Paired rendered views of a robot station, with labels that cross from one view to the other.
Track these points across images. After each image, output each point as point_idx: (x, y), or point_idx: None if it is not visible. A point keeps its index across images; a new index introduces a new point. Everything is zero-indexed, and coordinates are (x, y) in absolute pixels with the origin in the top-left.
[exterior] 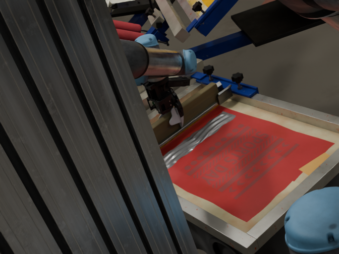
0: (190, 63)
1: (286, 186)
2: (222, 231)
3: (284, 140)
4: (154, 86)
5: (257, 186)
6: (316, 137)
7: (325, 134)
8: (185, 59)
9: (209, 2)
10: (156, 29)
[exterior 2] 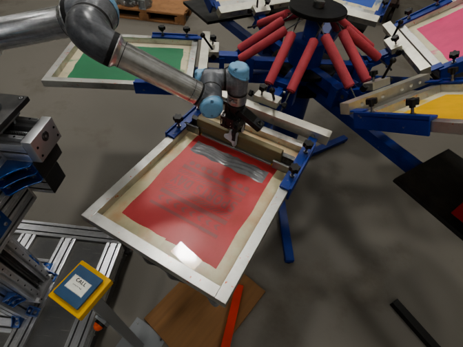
0: (201, 108)
1: (158, 234)
2: (103, 196)
3: (223, 225)
4: (226, 103)
5: (162, 213)
6: (225, 251)
7: (230, 259)
8: (202, 101)
9: (408, 113)
10: (366, 91)
